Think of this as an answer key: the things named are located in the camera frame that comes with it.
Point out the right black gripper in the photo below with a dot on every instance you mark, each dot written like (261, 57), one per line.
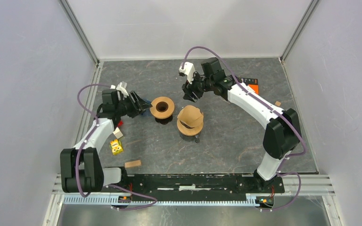
(188, 88)

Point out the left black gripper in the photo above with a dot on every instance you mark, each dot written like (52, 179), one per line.
(138, 106)

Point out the small blue ribbed dripper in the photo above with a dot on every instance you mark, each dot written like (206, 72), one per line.
(147, 107)

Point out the brown paper coffee filter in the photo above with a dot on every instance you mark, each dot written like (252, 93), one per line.
(191, 116)

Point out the wooden ring dripper holder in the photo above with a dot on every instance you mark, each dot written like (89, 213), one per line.
(188, 130)

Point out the clear glass coffee server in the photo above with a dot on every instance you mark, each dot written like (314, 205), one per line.
(193, 138)

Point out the orange black coffee filter box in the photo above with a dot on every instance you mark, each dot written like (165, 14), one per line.
(251, 82)

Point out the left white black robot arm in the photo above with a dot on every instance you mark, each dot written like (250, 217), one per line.
(80, 166)

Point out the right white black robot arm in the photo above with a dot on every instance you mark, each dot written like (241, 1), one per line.
(282, 128)

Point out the beige wooden cube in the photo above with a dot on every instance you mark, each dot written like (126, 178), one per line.
(117, 133)

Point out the yellow small juice box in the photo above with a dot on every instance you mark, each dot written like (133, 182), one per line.
(116, 147)

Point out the small wooden block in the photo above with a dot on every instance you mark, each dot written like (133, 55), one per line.
(132, 164)

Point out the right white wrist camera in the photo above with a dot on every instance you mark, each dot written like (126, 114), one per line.
(187, 69)

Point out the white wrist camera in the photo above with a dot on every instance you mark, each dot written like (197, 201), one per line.
(121, 87)
(187, 69)

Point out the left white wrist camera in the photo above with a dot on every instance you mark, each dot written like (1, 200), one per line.
(121, 87)

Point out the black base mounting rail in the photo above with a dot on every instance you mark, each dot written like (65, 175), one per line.
(198, 187)

